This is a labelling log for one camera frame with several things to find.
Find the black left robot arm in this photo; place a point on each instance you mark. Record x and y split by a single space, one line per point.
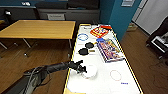
40 71

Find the yellow air hockey table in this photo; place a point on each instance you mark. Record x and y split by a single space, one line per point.
103 70

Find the red orange game box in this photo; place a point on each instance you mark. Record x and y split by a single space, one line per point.
101 31

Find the dark grey sofa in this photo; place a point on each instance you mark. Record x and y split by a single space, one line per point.
73 15

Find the long wooden table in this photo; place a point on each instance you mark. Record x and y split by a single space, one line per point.
40 29

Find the white sofa label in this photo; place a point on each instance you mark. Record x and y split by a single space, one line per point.
56 17

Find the black sofa cushion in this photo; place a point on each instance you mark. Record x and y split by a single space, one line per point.
83 4

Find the brown cardboard box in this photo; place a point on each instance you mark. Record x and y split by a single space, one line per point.
131 26

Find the small yellow wall sign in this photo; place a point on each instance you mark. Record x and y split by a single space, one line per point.
127 2

